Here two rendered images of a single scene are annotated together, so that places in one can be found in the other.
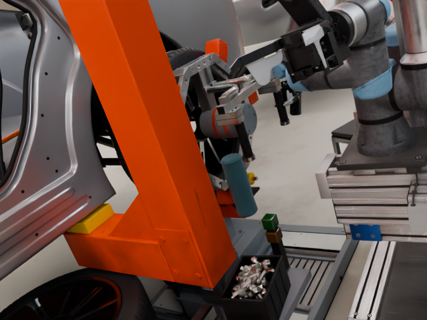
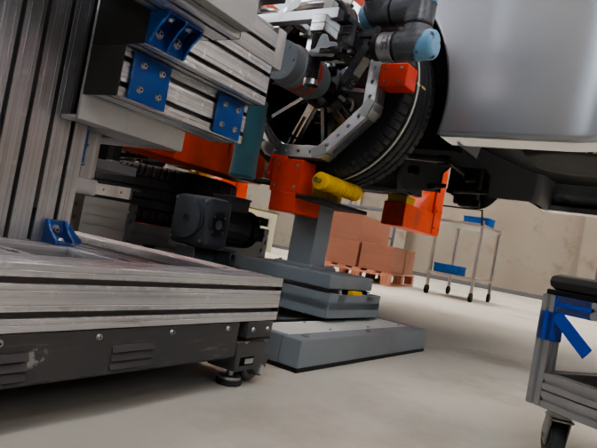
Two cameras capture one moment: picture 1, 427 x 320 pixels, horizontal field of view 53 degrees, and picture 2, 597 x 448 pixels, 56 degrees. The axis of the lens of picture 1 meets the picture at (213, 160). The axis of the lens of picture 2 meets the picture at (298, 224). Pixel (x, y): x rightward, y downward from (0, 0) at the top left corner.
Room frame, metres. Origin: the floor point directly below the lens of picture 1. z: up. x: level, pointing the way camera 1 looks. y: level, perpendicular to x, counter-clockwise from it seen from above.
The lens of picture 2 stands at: (1.64, -1.93, 0.32)
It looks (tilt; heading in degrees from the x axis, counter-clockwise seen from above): 1 degrees up; 85
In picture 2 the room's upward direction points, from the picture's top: 10 degrees clockwise
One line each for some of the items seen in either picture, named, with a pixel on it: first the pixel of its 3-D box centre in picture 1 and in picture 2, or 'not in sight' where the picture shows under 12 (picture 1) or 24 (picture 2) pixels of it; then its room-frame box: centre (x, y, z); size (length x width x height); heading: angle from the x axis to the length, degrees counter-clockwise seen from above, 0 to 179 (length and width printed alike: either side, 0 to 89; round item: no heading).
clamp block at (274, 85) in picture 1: (269, 86); (326, 28); (1.76, -0.32, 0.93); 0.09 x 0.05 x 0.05; 51
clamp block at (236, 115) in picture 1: (229, 116); not in sight; (1.49, -0.11, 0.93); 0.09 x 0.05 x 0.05; 51
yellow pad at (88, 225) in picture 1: (88, 218); not in sight; (1.54, 0.54, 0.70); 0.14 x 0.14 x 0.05; 51
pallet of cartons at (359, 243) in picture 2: not in sight; (375, 250); (3.10, 4.47, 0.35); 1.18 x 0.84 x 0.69; 55
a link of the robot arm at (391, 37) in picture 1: (402, 42); not in sight; (1.48, -0.77, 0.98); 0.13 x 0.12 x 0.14; 130
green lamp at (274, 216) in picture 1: (270, 221); not in sight; (1.18, -0.11, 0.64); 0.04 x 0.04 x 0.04; 51
